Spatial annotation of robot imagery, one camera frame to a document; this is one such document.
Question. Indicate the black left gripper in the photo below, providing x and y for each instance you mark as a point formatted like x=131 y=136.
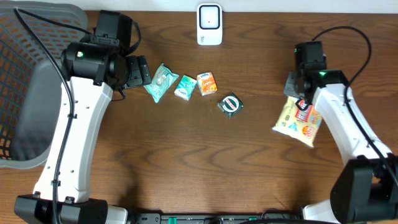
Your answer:
x=140 y=71

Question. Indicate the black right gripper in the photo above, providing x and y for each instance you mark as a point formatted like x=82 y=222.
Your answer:
x=288 y=90

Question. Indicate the mint Zappy wipes packet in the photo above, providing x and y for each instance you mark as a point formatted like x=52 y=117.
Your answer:
x=161 y=82

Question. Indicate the large yellow wipes packet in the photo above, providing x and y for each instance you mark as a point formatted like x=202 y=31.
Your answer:
x=298 y=124

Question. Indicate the teal tissue pack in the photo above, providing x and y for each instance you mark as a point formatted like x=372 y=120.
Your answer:
x=185 y=88

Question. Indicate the orange tissue pack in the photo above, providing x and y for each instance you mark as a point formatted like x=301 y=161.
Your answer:
x=206 y=83

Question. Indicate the Zam-Buk ointment tin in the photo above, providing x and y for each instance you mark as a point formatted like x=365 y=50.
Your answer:
x=230 y=105

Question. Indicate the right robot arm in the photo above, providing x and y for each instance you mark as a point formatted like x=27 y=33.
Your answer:
x=366 y=190

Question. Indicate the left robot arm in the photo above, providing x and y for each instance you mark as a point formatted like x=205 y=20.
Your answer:
x=91 y=70

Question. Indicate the white barcode scanner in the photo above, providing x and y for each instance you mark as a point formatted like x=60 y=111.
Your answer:
x=209 y=24

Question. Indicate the grey plastic mesh basket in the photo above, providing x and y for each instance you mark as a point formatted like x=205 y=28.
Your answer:
x=30 y=86

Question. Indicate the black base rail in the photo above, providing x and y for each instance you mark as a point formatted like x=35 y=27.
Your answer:
x=156 y=218

